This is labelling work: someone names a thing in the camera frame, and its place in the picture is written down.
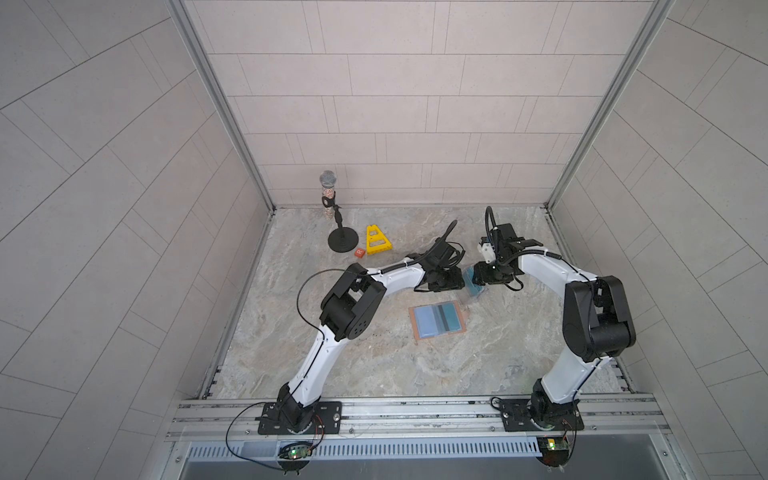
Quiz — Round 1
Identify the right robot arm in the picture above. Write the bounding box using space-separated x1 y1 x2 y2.
472 216 636 430

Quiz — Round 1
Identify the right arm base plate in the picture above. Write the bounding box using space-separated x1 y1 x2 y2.
491 397 584 432

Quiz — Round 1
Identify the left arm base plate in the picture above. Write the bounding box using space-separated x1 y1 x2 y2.
258 401 343 435

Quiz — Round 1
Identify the clear acrylic card stand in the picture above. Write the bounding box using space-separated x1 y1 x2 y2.
462 266 485 298

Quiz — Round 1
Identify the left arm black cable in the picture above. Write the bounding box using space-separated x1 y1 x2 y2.
287 218 460 397

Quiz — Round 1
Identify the yellow triangular plastic block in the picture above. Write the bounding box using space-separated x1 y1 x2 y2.
365 225 393 255

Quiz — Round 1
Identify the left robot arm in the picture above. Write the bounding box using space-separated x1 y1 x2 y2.
277 237 465 431

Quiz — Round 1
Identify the left green circuit board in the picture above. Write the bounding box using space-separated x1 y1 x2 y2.
277 442 314 462

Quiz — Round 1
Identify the aluminium mounting rail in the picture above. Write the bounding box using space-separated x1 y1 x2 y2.
160 393 671 441

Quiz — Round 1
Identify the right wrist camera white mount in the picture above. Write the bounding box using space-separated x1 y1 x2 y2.
478 237 497 265

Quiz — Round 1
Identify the right circuit board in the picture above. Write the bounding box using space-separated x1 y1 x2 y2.
536 437 571 467

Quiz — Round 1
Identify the teal credit card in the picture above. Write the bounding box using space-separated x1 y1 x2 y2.
435 302 464 334

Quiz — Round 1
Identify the microphone on black stand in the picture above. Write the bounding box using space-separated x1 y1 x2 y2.
319 170 359 253

